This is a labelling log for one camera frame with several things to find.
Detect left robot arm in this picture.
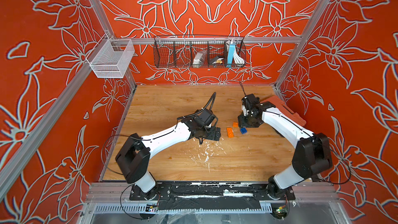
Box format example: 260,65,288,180
115,109,221,195

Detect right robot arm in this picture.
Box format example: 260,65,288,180
238,94,333,200

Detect red plastic tool case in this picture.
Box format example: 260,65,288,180
261,95,306,127

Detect black small box in basket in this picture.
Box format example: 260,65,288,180
209,56,224,65

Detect plastic bag in basket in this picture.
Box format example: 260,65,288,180
192,50,207,68

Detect clear plastic bin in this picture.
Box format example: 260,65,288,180
87,39,135,79

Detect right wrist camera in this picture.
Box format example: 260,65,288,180
241,104,250,116

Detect left black corrugated cable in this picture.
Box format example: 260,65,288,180
203,92,217,113

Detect white cables in basket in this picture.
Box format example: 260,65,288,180
233,46,245,67

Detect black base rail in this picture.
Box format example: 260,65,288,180
129,181,295,213

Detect black wire basket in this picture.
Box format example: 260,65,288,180
153,35,247,68

